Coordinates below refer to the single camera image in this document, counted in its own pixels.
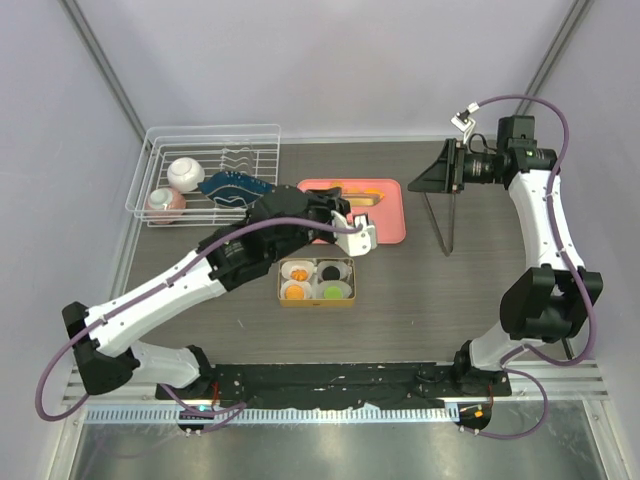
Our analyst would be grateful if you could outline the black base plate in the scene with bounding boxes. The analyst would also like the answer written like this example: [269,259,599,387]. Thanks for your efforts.
[173,362,512,410]

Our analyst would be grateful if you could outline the pink tray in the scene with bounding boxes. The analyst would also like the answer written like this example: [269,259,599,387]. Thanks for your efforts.
[297,178,406,245]

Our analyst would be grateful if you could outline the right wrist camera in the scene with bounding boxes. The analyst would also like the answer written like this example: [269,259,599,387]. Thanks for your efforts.
[450,102,480,136]

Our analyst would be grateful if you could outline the orange swirl cookie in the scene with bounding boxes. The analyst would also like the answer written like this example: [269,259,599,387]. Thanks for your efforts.
[290,269,309,282]

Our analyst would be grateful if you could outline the large orange round cookie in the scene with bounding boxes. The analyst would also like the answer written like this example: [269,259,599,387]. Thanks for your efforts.
[284,284,306,300]

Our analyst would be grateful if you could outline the pink cup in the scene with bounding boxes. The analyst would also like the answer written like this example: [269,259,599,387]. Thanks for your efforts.
[145,187,186,225]

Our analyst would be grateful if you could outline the white wire dish rack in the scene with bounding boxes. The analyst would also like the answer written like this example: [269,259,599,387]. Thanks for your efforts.
[125,124,281,227]

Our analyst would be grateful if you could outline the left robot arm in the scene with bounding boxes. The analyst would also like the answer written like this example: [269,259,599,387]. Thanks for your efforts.
[62,186,363,399]

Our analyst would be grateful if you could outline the blue patterned plate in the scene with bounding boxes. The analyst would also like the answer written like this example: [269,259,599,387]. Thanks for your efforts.
[198,171,275,208]

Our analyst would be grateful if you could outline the gold cookie tin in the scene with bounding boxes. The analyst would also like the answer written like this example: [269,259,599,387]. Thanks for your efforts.
[277,258,357,308]

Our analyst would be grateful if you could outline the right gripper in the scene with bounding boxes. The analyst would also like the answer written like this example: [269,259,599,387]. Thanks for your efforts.
[409,138,504,195]

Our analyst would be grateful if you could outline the orange scalloped cookie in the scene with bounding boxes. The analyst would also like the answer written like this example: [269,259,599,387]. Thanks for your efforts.
[363,189,385,199]

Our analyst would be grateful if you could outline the silver tin lid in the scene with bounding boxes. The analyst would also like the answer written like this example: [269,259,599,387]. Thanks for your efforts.
[344,193,384,207]

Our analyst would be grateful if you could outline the purple cable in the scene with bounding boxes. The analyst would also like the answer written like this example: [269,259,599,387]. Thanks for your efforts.
[38,217,366,422]
[469,94,599,438]

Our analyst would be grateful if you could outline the black round cookie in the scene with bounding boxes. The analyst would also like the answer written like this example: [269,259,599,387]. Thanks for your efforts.
[322,265,341,281]

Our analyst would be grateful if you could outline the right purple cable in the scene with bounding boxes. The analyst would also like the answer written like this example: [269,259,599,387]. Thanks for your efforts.
[469,94,599,438]

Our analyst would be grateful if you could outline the metal tongs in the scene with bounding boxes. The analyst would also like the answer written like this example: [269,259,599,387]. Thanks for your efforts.
[423,191,457,258]

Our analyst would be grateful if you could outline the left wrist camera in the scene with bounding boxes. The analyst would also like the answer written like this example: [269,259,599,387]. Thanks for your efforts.
[332,211,378,258]

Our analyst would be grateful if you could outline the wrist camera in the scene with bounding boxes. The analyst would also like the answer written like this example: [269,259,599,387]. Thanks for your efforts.
[332,211,378,258]
[450,102,480,136]

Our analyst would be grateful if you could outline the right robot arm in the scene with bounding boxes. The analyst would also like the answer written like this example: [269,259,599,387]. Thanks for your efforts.
[408,115,603,396]

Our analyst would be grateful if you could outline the green round cookie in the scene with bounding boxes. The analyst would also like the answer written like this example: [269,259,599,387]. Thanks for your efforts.
[323,285,344,300]

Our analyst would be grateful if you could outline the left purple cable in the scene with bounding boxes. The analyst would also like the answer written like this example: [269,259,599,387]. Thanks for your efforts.
[38,217,366,422]

